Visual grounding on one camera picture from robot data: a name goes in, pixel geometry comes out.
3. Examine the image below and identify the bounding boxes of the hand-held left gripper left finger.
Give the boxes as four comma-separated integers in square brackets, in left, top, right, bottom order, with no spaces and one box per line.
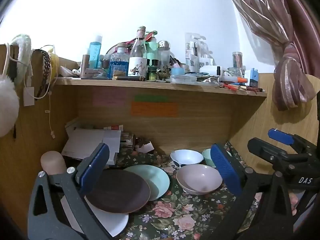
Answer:
[27,142,118,240]

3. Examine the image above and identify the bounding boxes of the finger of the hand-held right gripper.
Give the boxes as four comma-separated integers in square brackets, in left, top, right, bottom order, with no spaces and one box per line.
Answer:
[247,137,309,172]
[268,128,320,155]

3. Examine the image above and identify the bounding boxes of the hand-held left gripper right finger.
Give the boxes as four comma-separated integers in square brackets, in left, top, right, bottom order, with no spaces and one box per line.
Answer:
[210,143,294,240]

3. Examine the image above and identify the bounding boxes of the mint green bowl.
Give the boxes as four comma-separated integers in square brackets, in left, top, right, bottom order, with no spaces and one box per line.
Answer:
[201,148,233,168]

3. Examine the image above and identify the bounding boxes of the pale pink bowl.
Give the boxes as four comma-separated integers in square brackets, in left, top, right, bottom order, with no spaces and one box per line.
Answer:
[176,164,223,196]

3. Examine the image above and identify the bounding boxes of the dark brown plate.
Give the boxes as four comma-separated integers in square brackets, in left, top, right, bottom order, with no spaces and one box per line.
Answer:
[85,169,151,214]

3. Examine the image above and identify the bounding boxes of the white bowl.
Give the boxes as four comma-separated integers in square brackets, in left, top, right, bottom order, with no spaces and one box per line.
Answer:
[170,149,204,167]

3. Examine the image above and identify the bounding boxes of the mint green plate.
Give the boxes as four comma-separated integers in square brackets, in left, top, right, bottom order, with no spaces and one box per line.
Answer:
[124,164,171,202]

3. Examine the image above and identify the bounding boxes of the white plate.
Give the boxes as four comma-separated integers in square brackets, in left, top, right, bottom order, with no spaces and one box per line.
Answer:
[61,195,129,238]

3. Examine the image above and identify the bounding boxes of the person's right hand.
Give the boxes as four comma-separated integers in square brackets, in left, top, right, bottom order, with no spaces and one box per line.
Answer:
[287,192,300,217]

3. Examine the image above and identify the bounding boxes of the stack of white papers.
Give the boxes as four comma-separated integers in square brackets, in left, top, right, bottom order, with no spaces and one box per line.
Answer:
[61,127,122,160]

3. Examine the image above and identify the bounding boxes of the pink sticky note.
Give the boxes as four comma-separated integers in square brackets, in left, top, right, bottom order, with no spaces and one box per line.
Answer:
[93,90,125,107]

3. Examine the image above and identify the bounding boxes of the blue and white box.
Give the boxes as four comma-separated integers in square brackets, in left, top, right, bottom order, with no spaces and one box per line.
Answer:
[244,68,258,88]

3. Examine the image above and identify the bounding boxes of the dark floral tablecloth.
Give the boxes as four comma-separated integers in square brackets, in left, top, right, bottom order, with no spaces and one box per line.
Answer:
[110,140,265,240]

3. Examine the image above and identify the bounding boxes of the orange and green sticky notes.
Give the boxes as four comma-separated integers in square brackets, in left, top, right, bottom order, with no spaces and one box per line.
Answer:
[131,102,178,117]

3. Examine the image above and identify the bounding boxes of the green sticky note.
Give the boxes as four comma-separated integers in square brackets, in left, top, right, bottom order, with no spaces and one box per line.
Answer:
[134,94,168,103]

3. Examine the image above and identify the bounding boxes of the glass jar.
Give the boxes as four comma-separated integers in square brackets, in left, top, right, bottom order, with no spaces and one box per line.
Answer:
[232,52,243,77]

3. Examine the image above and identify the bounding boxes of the white paper tag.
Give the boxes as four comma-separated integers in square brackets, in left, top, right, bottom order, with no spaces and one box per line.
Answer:
[24,87,35,107]

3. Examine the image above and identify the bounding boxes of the brown cardboard tube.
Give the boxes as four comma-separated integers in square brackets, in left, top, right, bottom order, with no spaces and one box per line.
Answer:
[81,54,90,78]

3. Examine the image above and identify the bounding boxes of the square blue liquid bottle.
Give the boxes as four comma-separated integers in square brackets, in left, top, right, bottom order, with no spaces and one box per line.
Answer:
[108,42,129,79]

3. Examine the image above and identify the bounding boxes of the clear plastic box blue lid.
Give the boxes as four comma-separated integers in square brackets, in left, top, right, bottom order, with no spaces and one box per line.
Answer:
[171,67,197,84]

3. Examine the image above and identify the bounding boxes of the clear glass bottle illustrated label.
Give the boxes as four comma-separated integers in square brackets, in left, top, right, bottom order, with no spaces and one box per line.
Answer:
[128,26,147,78]

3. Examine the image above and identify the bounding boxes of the white fluffy pompom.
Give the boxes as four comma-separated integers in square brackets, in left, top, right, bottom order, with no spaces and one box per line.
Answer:
[0,74,20,137]

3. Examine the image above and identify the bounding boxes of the tall blue liquid bottle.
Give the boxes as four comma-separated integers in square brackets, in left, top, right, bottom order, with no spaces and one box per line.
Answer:
[89,35,103,69]

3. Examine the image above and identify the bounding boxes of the brown braided headband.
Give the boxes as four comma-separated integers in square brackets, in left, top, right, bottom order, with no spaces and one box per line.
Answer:
[34,49,52,98]

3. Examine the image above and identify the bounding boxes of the white carded packages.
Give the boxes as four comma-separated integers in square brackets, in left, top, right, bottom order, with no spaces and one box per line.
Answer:
[185,32,214,72]

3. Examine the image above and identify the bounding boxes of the silver cap clear bottle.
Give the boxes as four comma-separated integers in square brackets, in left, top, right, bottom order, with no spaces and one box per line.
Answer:
[157,40,171,68]

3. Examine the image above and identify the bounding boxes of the mint green pump bottle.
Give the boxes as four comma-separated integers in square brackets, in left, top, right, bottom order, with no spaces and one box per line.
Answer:
[146,30,158,67]

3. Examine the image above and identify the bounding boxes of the pink striped curtain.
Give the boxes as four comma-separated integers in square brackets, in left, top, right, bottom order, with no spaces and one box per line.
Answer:
[222,0,320,112]

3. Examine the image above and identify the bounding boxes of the white fluffy headband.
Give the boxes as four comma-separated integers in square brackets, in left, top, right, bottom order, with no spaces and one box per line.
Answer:
[10,34,33,85]

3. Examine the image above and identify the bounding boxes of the white cord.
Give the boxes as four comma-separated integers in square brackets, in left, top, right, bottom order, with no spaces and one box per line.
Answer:
[42,75,56,139]

